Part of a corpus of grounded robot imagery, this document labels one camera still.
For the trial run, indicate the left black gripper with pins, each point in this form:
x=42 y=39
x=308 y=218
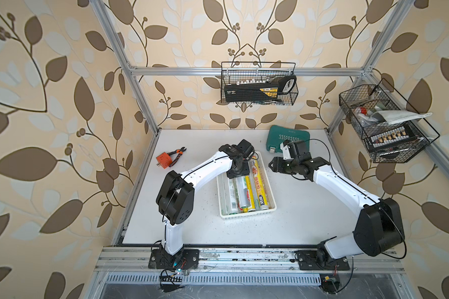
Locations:
x=249 y=167

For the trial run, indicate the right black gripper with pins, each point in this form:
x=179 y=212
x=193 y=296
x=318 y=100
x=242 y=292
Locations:
x=277 y=164

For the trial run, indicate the white perforated plastic basket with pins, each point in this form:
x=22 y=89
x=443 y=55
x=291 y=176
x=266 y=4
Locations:
x=267 y=187

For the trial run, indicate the yellow wrap roll with salmon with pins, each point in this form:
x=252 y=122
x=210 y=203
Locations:
x=263 y=197

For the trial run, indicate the silver green wrap roll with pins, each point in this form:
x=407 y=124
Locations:
x=233 y=197

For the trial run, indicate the yellow wrap roll group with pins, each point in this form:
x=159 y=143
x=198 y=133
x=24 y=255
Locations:
x=251 y=207

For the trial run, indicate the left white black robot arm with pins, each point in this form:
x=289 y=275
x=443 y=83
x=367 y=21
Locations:
x=175 y=198

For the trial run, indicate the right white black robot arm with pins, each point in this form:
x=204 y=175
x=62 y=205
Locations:
x=379 y=222

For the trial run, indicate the black yellow tool in basket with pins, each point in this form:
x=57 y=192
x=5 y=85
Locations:
x=277 y=90

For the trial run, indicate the white paper in basket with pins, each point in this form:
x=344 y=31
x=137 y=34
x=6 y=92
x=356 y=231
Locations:
x=393 y=117

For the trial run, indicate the green plastic tool case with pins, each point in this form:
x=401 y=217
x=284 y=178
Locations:
x=277 y=135

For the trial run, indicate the orange black cutting pliers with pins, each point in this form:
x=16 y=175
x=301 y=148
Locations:
x=178 y=153

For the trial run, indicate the drill bit set box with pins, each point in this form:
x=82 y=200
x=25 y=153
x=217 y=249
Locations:
x=392 y=138

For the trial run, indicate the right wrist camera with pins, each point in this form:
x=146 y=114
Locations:
x=285 y=149

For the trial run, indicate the back black wire basket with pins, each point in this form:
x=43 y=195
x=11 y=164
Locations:
x=256 y=69

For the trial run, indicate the black wire basket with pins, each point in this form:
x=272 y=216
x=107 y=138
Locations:
x=359 y=103
x=256 y=69

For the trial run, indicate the right black wire basket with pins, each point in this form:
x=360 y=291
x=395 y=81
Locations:
x=359 y=103

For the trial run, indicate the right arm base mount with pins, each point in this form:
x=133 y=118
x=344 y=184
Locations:
x=319 y=260

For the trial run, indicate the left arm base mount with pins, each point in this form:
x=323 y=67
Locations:
x=174 y=259

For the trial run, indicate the aluminium front rail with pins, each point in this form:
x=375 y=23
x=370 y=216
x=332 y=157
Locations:
x=241 y=260

